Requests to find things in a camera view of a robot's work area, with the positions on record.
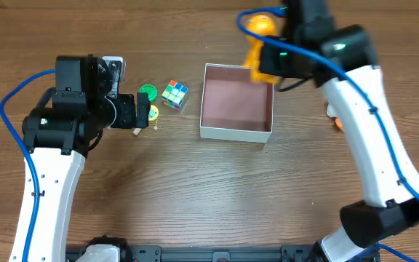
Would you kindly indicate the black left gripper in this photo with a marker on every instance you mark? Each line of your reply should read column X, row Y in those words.
column 142, row 110

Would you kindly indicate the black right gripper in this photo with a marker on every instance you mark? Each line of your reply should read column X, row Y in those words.
column 268, row 63

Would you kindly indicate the yellow wooden rattle drum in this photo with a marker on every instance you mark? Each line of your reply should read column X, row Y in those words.
column 152, row 117

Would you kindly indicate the green round toy disc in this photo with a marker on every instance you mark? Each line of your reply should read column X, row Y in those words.
column 151, row 91

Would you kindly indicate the colourful puzzle cube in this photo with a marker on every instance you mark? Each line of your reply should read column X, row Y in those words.
column 175, row 95

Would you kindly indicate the orange dinosaur toy figure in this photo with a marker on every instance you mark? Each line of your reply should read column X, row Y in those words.
column 261, row 25

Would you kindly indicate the white yellow duck plush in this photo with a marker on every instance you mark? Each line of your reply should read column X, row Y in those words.
column 333, row 116

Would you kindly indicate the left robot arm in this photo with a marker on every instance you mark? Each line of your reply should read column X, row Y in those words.
column 65, row 125

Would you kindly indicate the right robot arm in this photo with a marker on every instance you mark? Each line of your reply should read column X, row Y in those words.
column 344, row 67

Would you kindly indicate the white square cardboard box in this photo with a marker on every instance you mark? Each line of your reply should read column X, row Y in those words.
column 233, row 107

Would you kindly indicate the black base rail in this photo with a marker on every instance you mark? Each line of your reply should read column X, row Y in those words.
column 149, row 253

